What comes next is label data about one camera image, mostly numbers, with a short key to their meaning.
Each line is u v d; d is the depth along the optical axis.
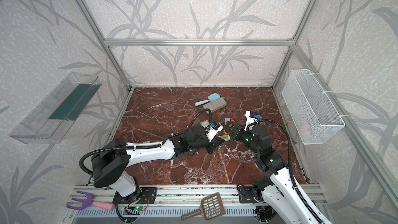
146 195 0.72
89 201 0.73
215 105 1.06
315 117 0.61
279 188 0.49
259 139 0.52
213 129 0.68
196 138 0.62
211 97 1.13
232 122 0.72
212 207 0.71
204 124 0.96
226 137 0.91
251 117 0.65
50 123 0.64
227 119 1.02
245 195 0.73
